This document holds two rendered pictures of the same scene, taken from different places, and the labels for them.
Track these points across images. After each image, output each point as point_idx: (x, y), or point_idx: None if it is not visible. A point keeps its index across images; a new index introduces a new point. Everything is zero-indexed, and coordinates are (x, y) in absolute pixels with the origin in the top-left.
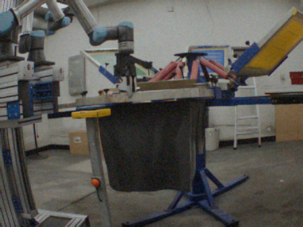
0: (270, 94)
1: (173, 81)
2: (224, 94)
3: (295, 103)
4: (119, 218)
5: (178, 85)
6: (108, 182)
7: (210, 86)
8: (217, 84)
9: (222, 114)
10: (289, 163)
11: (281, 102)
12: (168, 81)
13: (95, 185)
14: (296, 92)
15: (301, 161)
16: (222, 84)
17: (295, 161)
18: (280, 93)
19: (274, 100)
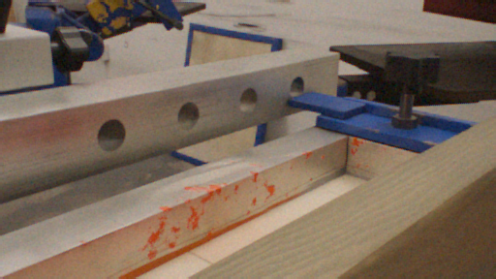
0: (442, 86)
1: (463, 212)
2: (67, 74)
3: (467, 102)
4: None
5: (480, 251)
6: None
7: (266, 97)
8: (301, 77)
9: None
10: (65, 202)
11: (395, 100)
12: (420, 239)
13: None
14: (189, 12)
15: (97, 185)
16: (325, 68)
17: (72, 188)
18: (152, 20)
19: (362, 92)
